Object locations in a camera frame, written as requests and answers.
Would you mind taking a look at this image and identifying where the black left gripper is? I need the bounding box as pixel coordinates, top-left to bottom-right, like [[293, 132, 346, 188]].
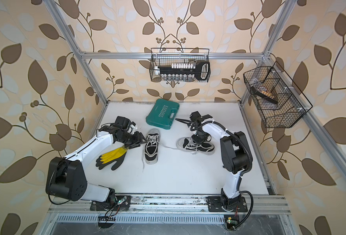
[[117, 131, 148, 148]]

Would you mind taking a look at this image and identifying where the black white sneaker with laces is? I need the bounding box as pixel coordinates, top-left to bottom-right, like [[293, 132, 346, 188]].
[[142, 128, 160, 169]]

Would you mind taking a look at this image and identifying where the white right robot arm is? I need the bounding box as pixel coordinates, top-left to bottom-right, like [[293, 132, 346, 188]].
[[188, 111, 253, 212]]

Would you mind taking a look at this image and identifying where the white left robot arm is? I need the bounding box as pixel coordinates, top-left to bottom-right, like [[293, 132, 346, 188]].
[[45, 125, 147, 210]]

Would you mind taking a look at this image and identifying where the yellow black work glove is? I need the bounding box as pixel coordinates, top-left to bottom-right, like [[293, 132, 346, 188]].
[[96, 146, 128, 171]]

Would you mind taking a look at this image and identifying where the green plastic tool case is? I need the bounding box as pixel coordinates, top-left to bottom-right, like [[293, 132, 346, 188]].
[[146, 99, 180, 130]]

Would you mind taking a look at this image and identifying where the black socket bit holder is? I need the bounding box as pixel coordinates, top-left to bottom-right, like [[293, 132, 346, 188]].
[[154, 61, 211, 81]]

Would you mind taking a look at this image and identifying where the brush in right basket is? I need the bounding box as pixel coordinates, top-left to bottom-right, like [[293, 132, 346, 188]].
[[252, 87, 278, 104]]

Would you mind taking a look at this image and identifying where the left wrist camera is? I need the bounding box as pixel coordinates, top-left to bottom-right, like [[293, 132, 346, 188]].
[[113, 116, 137, 134]]

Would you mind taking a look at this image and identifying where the black corrugated cable conduit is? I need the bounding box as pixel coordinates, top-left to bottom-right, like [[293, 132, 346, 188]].
[[175, 117, 254, 230]]

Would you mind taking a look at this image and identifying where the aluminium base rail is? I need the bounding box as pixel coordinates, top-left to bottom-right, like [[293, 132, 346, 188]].
[[47, 194, 291, 225]]

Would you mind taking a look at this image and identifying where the back wire basket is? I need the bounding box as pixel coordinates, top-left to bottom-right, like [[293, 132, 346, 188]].
[[149, 47, 211, 82]]

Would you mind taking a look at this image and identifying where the wire basket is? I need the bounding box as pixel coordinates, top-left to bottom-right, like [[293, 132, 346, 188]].
[[243, 62, 313, 128], [149, 47, 211, 82]]

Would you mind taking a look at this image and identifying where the right wire basket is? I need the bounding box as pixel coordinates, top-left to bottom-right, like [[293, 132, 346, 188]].
[[243, 62, 313, 128]]

